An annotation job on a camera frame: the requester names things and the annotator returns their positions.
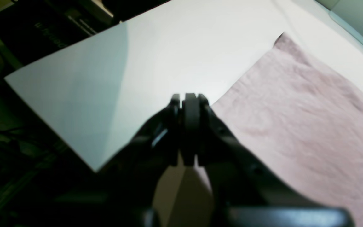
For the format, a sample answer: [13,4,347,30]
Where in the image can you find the mauve pink t-shirt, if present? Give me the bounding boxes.
[212,33,363,227]

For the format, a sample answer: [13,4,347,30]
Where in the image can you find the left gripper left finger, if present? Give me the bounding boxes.
[56,94,181,227]

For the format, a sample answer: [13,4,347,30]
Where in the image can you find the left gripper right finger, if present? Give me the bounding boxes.
[181,93,354,227]

